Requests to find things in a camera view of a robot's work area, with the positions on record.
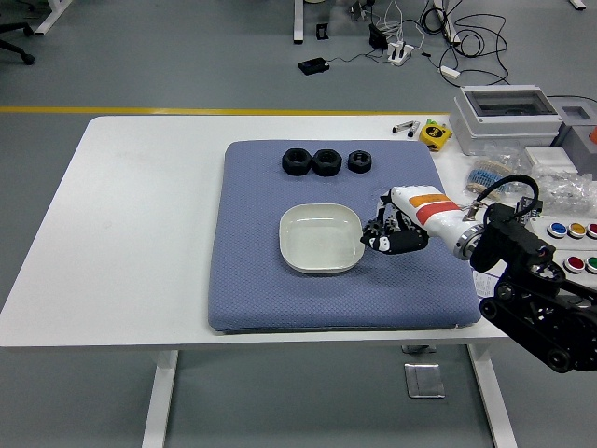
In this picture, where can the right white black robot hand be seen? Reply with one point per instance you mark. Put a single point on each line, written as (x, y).
(434, 210)

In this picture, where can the large dark metal gear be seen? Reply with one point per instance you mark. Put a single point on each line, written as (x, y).
(373, 228)

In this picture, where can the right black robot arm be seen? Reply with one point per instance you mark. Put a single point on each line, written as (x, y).
(522, 261)

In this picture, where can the small black hex nut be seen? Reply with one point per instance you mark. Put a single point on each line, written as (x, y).
(360, 161)

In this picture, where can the large black hex nut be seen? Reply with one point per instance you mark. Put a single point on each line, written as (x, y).
(326, 162)
(296, 162)

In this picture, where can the grey box blue yellow buttons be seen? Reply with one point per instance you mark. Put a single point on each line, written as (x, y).
(557, 228)

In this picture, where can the small white box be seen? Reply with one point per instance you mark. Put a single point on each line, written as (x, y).
(550, 158)

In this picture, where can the grey box red green buttons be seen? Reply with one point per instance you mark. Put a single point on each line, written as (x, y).
(574, 263)

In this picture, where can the grey box with orange button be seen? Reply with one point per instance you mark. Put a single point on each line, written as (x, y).
(580, 135)

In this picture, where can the yellow tape measure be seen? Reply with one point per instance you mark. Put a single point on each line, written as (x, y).
(435, 136)

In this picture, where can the bag of blue resistors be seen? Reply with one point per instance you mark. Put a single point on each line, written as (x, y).
(496, 163)

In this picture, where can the silver marker pen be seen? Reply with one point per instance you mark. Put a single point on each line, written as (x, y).
(406, 126)

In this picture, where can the purple white label card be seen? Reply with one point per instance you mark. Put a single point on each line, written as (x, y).
(482, 284)

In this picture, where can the small black electronic module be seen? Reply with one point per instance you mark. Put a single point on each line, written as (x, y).
(536, 209)

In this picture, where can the white square dish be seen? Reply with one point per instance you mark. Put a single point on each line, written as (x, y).
(322, 238)

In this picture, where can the clear crumpled plastic bag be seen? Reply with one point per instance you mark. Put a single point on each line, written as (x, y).
(566, 189)

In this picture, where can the small white adapter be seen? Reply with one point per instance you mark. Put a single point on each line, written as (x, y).
(450, 72)

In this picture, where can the white power strip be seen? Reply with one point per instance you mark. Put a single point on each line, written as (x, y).
(400, 52)

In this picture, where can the metal floor plate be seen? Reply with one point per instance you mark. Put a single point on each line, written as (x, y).
(424, 380)

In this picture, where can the black charger block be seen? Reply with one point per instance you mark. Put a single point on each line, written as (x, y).
(377, 36)

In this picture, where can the black power adapter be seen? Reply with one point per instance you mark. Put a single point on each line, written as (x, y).
(314, 66)

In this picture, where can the blue textured cushion mat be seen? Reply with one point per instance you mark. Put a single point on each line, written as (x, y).
(261, 289)

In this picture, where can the white table leg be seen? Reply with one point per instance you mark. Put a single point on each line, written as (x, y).
(299, 21)
(49, 18)

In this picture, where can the white table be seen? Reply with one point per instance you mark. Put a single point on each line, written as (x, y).
(140, 210)

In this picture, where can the black office chair base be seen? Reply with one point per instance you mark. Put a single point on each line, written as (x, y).
(14, 30)

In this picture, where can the grey enclosure with clear lid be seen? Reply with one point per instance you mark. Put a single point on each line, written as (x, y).
(506, 123)

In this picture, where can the small black bracket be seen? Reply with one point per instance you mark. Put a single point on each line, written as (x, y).
(321, 32)

